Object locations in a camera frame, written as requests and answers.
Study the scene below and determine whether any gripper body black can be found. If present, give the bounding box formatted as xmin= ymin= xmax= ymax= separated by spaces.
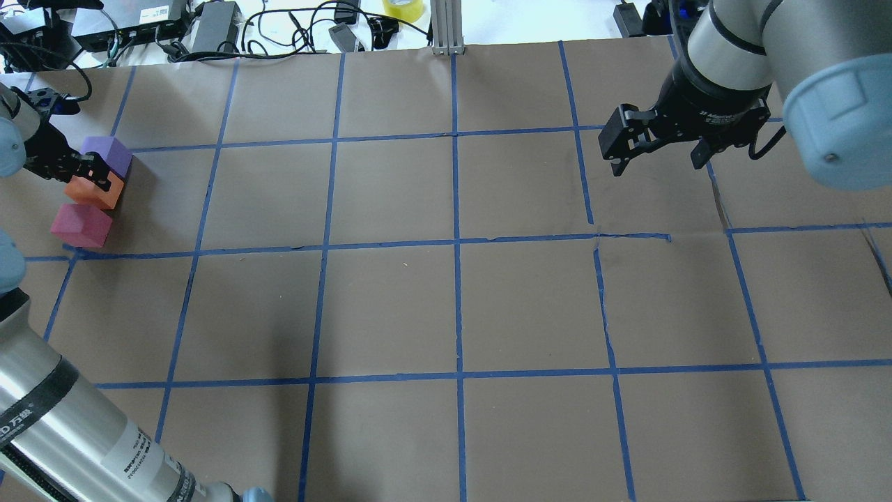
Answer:
xmin=22 ymin=88 xmax=87 ymax=183
xmin=645 ymin=59 xmax=771 ymax=153

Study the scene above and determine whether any orange foam cube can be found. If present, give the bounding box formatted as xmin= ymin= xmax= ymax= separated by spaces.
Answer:
xmin=63 ymin=174 xmax=125 ymax=211

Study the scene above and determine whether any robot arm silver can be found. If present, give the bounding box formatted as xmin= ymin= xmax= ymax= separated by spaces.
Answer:
xmin=2 ymin=86 xmax=272 ymax=501
xmin=599 ymin=1 xmax=891 ymax=190

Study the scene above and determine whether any purple foam cube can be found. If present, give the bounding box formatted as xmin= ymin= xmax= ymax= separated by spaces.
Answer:
xmin=81 ymin=136 xmax=134 ymax=180

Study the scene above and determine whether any pink foam cube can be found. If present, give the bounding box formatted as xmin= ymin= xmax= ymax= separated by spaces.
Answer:
xmin=50 ymin=204 xmax=114 ymax=248

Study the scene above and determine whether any black power brick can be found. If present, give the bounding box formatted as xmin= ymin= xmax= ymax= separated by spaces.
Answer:
xmin=613 ymin=1 xmax=647 ymax=38

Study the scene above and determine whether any black electronics box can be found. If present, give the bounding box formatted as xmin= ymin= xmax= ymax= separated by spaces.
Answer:
xmin=71 ymin=1 xmax=191 ymax=53

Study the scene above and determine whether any grey power adapter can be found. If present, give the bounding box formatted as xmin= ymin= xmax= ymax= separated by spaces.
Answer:
xmin=190 ymin=1 xmax=241 ymax=53

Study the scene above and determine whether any yellow tape roll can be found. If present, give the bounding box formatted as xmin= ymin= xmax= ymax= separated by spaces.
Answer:
xmin=382 ymin=0 xmax=426 ymax=23

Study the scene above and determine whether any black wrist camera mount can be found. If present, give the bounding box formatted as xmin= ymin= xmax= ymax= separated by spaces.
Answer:
xmin=641 ymin=1 xmax=704 ymax=36

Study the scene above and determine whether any black cable bundle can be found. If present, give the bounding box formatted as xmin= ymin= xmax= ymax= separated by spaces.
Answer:
xmin=230 ymin=0 xmax=429 ymax=59

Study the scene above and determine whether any aluminium profile post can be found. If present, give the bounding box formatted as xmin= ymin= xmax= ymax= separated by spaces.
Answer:
xmin=429 ymin=1 xmax=466 ymax=55

